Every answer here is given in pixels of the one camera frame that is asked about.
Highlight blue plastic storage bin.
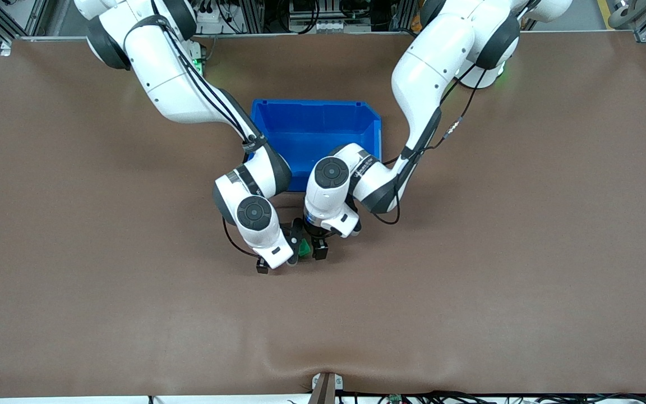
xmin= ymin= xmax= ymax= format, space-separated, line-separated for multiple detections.
xmin=250 ymin=99 xmax=384 ymax=193

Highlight metal table edge clamp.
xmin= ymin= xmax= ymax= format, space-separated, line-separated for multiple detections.
xmin=311 ymin=372 xmax=344 ymax=404

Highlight white terminal block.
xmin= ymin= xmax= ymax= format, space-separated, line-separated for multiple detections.
xmin=288 ymin=17 xmax=353 ymax=33

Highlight white power strip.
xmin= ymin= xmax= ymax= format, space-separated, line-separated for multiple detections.
xmin=196 ymin=7 xmax=229 ymax=35

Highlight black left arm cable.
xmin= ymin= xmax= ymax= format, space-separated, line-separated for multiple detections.
xmin=378 ymin=0 xmax=532 ymax=226

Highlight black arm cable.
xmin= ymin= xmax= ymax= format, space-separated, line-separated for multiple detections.
xmin=123 ymin=14 xmax=265 ymax=260
xmin=378 ymin=0 xmax=532 ymax=226

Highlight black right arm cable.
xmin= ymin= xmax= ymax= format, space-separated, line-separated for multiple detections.
xmin=123 ymin=14 xmax=265 ymax=260

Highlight black cables along table edge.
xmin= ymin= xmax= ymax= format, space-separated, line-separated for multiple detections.
xmin=337 ymin=391 xmax=646 ymax=404

